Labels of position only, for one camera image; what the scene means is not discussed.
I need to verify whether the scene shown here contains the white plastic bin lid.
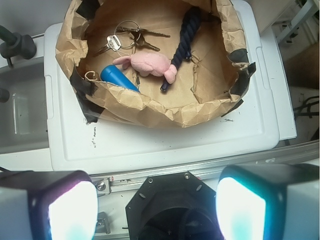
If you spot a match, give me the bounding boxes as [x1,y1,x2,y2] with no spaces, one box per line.
[44,0,297,174]

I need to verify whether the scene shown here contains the blue plastic cone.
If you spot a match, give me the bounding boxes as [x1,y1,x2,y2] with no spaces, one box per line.
[100,64,140,93]

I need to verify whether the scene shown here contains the aluminium frame rail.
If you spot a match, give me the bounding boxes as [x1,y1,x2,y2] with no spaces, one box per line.
[90,140,320,196]

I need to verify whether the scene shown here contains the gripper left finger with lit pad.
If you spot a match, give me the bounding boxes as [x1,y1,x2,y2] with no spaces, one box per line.
[0,170,98,240]

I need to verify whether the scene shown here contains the dark blue twisted rope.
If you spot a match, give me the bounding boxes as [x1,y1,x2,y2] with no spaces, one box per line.
[160,6,202,94]

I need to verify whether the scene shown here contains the black clamp knob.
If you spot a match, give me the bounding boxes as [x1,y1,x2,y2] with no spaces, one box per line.
[0,25,37,68]

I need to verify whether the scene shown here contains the crumpled brown paper bag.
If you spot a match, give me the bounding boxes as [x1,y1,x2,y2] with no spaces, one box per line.
[55,0,256,128]

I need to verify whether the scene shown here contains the pink plush toy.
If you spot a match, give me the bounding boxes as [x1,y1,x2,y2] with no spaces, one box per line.
[112,51,178,84]

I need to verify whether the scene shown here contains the metal keys on ring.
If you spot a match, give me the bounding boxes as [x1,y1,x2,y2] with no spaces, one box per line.
[92,20,171,57]

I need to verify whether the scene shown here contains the black octagonal camera mount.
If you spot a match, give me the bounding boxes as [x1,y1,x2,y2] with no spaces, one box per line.
[125,171,224,240]

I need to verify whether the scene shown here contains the black cables at right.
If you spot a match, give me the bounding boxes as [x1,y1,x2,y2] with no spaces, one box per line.
[294,93,320,119]

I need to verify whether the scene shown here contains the clear plastic bin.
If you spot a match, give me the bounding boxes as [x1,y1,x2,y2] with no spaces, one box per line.
[0,57,49,154]

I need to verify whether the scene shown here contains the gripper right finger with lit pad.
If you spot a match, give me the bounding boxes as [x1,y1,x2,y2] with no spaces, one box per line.
[215,163,320,240]

